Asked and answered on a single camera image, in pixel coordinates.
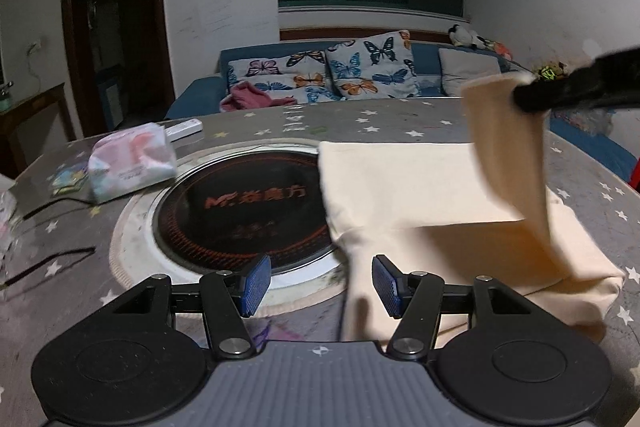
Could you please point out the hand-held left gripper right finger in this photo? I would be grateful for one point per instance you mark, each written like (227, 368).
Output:
(386, 287)

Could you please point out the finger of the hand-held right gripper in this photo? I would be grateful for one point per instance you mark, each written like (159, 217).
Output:
(580, 84)

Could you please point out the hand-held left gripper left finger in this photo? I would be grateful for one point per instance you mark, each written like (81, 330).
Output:
(256, 287)

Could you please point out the cream sweatshirt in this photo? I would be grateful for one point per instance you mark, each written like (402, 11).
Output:
(400, 187)

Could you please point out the plush bear in green vest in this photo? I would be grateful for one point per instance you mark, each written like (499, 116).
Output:
(550, 71)

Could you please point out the round black induction cooktop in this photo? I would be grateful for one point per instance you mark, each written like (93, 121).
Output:
(240, 217)

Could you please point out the pink plush toy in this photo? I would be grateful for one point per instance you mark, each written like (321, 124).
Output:
(500, 49)

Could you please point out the red plastic stool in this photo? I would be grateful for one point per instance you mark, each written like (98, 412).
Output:
(636, 177)

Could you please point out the grey pillow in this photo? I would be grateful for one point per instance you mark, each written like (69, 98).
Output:
(467, 69)

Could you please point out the panda plush toy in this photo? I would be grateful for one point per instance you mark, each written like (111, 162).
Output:
(465, 37)

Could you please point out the white remote control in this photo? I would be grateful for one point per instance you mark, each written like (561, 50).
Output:
(185, 128)

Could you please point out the pastel tissue pack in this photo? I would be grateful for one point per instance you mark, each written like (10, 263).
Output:
(130, 157)

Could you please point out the pink cloth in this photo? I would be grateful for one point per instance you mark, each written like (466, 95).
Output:
(247, 97)

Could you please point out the blue sofa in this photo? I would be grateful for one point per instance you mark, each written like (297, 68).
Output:
(200, 94)

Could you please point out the black-temple eyeglasses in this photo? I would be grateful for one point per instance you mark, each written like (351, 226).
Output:
(55, 259)

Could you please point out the butterfly print pillow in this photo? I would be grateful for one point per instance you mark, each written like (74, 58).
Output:
(370, 67)
(280, 74)

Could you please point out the small colourful card packet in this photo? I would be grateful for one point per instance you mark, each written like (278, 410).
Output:
(70, 179)

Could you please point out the white plastic bag packet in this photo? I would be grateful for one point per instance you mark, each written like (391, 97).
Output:
(6, 217)

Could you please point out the wooden side table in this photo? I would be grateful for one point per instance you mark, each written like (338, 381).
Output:
(35, 107)

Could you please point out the dark wooden door frame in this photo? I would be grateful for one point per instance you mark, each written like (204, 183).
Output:
(70, 32)

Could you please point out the white wall socket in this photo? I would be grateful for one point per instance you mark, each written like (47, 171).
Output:
(35, 47)

